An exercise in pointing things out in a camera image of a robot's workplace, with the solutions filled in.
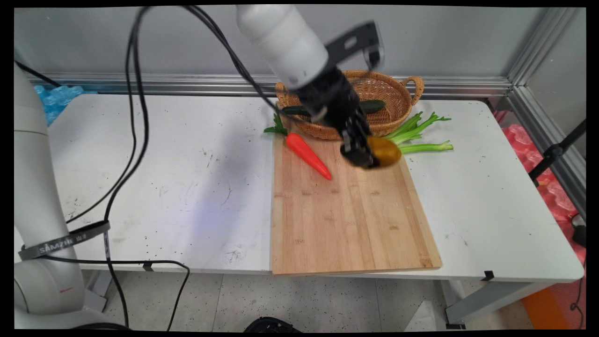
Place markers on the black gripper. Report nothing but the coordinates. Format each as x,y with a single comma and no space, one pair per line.
330,100

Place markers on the brown potato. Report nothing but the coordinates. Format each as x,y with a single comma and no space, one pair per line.
386,150

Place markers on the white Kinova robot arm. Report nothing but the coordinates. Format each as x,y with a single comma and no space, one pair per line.
40,187

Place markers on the dark green cucumber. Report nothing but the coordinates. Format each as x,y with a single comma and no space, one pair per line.
374,106

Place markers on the woven wicker basket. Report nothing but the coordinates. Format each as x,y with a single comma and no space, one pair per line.
398,103

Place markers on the orange toy carrot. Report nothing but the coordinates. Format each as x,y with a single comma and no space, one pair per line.
306,153

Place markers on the green celery stalk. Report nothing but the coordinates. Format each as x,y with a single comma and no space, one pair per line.
426,148

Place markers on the bamboo cutting board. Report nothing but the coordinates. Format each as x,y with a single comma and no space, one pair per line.
337,224

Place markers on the black table edge clip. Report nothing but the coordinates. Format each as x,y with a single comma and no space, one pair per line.
488,275
148,266

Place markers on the black tripod stand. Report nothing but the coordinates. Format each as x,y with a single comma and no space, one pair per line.
554,152

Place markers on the pink bubble wrap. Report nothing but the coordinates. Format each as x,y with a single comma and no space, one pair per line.
557,196

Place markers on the grey table leg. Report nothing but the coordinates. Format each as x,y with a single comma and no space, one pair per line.
491,297
97,290

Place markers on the black round object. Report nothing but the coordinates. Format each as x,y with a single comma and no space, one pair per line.
271,325

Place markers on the black device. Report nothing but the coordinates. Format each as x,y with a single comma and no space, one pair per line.
579,231

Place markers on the blue bubble wrap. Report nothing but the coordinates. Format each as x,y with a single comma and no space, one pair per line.
58,96

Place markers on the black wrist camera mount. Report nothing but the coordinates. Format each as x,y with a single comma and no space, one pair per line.
355,42

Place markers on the long aluminium frame rail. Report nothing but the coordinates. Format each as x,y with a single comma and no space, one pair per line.
187,84

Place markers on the short aluminium frame rail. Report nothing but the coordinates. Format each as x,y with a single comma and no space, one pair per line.
547,135

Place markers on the aluminium frame post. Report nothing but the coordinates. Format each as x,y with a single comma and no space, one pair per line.
540,44

